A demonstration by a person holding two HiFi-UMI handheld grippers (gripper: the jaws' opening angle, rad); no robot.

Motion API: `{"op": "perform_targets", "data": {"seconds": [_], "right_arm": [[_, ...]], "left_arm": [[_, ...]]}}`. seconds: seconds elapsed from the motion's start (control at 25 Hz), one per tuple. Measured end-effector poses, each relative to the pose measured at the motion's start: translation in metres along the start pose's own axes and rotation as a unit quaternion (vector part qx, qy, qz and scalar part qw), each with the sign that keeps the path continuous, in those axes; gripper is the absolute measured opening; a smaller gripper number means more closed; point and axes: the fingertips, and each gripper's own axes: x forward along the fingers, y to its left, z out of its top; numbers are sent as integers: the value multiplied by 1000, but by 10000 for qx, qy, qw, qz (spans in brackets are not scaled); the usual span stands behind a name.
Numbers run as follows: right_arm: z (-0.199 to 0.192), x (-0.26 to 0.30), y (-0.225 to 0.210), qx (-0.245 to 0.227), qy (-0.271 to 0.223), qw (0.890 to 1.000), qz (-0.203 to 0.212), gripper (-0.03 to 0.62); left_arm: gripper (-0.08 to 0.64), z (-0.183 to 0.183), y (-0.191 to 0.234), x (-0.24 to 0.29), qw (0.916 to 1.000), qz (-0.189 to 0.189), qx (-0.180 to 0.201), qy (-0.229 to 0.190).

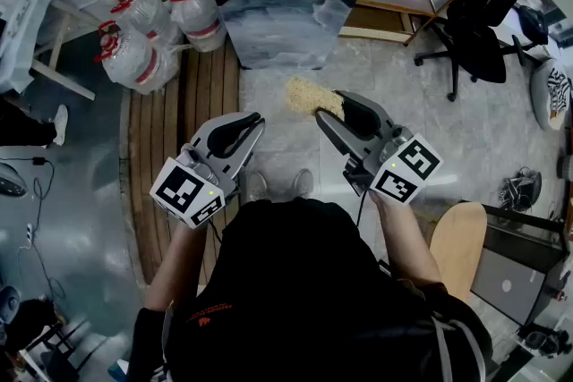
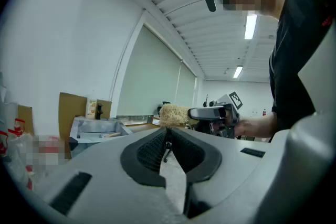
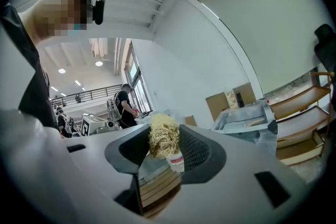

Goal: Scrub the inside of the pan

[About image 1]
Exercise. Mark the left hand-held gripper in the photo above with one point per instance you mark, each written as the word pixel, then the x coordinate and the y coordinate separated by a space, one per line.
pixel 188 192

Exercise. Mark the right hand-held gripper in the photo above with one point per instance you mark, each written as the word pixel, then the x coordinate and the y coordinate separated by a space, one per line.
pixel 403 170

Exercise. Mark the yellow-brown sponge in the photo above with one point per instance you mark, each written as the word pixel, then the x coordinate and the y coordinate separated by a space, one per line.
pixel 309 96

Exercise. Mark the person's right forearm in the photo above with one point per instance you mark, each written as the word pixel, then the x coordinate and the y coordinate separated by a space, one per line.
pixel 403 237

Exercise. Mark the person's left forearm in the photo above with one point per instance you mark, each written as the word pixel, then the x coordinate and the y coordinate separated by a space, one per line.
pixel 179 264

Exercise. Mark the person's left grey shoe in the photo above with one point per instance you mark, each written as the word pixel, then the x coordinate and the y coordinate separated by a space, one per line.
pixel 256 188

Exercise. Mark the person's grey shoe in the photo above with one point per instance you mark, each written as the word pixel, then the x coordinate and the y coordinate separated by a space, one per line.
pixel 304 183
pixel 256 188

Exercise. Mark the person's right grey shoe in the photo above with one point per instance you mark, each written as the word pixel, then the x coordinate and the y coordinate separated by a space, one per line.
pixel 304 183

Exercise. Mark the wooden slat platform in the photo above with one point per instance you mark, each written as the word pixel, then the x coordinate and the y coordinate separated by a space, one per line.
pixel 201 71

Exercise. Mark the clear plastic water jugs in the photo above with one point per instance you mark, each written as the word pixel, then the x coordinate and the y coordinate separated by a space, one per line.
pixel 130 62

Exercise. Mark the person's black shirt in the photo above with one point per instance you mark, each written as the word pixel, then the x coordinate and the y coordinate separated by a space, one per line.
pixel 291 282

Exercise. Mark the black office chair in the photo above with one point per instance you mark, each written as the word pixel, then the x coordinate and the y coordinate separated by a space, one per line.
pixel 483 44

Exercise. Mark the black power adapter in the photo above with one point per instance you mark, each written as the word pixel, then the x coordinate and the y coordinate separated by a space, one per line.
pixel 39 160

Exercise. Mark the zebra print pillow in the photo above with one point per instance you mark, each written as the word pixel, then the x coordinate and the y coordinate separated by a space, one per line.
pixel 550 94

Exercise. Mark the black side table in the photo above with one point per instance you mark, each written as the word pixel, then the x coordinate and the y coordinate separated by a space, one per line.
pixel 524 232

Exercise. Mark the grey laptop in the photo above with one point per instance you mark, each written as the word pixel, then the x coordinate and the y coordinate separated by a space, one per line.
pixel 506 286

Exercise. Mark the white power strip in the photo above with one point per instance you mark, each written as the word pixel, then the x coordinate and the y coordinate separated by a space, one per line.
pixel 30 230

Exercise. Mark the white covered wooden table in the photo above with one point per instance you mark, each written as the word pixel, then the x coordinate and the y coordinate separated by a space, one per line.
pixel 18 27

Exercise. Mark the black camera gear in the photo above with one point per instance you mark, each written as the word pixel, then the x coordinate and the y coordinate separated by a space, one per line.
pixel 544 340

